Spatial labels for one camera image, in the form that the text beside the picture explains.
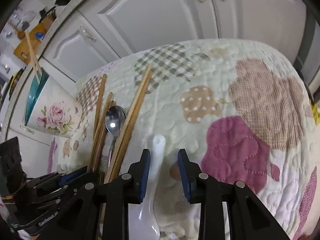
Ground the white ceramic spoon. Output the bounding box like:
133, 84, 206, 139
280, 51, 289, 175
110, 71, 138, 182
129, 134, 166, 239

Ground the white cabinet door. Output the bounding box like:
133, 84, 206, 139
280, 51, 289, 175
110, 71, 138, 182
43, 11, 119, 81
212, 0, 306, 62
79, 0, 218, 57

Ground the floral utensil holder teal rim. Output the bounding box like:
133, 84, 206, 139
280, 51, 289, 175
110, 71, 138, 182
24, 69, 83, 138

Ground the yellow egg tray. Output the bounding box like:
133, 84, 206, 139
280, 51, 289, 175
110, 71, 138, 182
310, 100, 320, 125

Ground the metal spoon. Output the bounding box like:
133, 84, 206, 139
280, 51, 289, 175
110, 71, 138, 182
105, 105, 126, 169

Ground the wooden cutting board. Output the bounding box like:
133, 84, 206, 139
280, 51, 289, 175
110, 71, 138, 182
14, 14, 56, 64

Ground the floral quilted table cloth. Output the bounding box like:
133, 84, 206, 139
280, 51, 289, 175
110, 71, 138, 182
47, 38, 318, 240

